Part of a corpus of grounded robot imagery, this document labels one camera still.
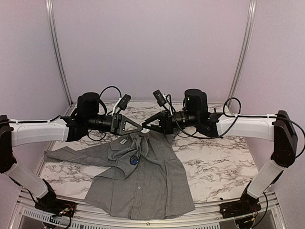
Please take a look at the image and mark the right aluminium frame post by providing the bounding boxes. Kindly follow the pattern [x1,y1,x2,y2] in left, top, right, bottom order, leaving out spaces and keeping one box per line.
[228,0,257,99]

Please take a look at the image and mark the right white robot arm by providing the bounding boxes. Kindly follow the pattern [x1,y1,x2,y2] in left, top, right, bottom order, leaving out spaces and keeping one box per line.
[142,89,300,214]

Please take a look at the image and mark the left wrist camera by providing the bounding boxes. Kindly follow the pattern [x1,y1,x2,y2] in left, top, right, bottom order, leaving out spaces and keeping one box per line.
[112,94,132,115]

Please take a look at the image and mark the grey button-up shirt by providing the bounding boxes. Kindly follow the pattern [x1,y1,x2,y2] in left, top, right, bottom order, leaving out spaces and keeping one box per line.
[44,131,194,209]

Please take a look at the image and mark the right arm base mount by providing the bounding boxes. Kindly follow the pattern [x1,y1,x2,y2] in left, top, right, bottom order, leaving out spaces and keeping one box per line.
[220,193,262,219]

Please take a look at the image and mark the orange portrait brooch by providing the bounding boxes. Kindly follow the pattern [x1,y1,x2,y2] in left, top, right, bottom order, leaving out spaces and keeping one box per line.
[141,128,150,133]

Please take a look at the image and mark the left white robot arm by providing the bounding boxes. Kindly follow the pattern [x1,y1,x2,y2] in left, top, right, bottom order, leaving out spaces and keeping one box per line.
[0,92,142,212]

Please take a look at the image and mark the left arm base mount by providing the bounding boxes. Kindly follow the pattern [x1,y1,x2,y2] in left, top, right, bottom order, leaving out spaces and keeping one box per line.
[35,179,76,218]

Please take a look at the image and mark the blue night scene brooch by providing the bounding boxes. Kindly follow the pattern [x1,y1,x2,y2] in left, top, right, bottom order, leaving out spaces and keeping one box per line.
[130,155,139,166]

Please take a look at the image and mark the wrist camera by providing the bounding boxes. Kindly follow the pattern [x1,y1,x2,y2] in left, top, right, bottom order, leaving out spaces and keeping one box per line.
[112,94,132,115]
[153,90,167,107]

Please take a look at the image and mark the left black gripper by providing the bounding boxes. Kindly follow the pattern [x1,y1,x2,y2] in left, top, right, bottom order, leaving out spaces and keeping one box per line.
[86,113,142,136]

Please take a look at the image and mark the front aluminium rail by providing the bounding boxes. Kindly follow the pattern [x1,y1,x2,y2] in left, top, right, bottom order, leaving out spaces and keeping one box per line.
[9,193,286,229]

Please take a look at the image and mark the aluminium frame post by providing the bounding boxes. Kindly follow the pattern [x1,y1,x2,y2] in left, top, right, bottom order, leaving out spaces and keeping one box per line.
[46,0,73,106]
[228,0,257,99]

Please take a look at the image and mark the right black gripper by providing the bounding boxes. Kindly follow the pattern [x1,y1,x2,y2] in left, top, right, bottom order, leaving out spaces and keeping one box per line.
[142,110,199,135]

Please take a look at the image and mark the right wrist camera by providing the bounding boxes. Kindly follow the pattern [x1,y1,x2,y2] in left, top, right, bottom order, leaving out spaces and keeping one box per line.
[153,90,167,107]

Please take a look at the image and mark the left aluminium frame post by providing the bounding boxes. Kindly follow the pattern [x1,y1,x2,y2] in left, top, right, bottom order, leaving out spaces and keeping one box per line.
[46,0,73,106]

